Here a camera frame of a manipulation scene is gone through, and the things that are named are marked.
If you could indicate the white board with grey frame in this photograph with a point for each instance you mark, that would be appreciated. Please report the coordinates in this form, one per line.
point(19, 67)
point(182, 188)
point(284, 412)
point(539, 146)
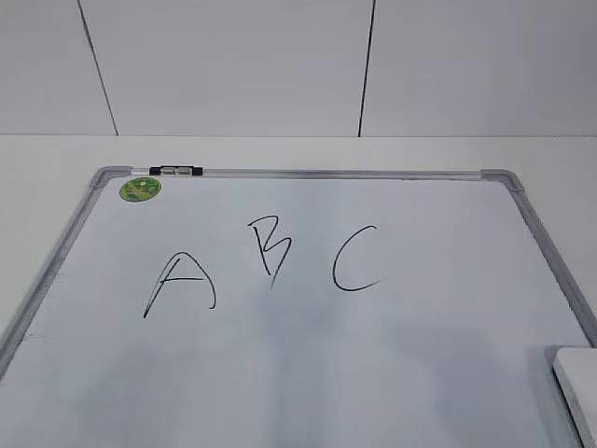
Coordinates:
point(248, 308)

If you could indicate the white board eraser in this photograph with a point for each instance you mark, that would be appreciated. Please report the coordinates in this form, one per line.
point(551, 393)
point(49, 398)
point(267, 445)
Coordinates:
point(575, 369)

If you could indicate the round green magnet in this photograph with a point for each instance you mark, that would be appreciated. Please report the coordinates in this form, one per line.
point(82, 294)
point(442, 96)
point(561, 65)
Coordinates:
point(139, 189)

